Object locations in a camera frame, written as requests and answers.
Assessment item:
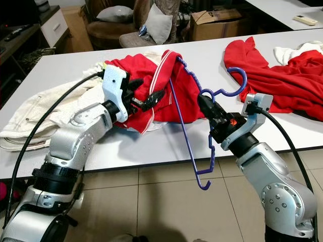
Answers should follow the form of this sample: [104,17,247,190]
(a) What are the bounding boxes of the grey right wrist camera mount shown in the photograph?
[220,93,274,151]

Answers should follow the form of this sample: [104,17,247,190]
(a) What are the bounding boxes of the white shirt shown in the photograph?
[274,41,323,66]

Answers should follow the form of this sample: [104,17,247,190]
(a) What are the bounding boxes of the red garment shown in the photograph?
[224,36,323,122]

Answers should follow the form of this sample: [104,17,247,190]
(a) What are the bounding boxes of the grey pillow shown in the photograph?
[96,5,134,23]

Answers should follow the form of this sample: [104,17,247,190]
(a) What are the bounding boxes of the red T-shirt striped collar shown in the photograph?
[103,49,203,136]

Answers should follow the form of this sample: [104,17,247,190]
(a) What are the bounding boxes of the white drawer cabinet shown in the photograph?
[39,5,69,47]

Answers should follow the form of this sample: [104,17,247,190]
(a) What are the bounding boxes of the cardboard box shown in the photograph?
[189,8,244,41]

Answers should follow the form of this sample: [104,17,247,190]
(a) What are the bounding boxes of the white table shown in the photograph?
[245,0,323,31]

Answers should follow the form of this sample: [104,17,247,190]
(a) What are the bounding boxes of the white remote control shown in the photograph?
[292,15,319,27]

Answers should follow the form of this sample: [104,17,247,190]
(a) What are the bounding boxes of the dark TV stand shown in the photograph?
[0,20,53,106]

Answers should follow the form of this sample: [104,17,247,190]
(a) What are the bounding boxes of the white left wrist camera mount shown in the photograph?
[102,67,129,109]

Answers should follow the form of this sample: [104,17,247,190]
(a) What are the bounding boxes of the beige trousers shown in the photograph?
[0,66,117,151]

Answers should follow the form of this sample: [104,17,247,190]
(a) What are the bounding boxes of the purple plastic hanger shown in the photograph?
[168,56,248,191]

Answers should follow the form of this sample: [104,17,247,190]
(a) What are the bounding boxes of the white cushion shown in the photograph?
[144,4,174,45]

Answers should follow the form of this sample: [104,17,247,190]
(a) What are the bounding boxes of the beige hanging cloth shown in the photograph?
[154,0,182,26]

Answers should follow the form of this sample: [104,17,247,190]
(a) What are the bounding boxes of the black remote control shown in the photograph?
[4,30,26,42]

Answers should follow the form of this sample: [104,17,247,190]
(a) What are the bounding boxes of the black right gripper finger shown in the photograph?
[202,94,226,119]
[197,95,219,132]

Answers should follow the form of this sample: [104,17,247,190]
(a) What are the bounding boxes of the brown armchair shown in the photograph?
[83,0,157,50]

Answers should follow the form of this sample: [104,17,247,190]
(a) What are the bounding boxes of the grey jar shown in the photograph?
[35,0,50,12]

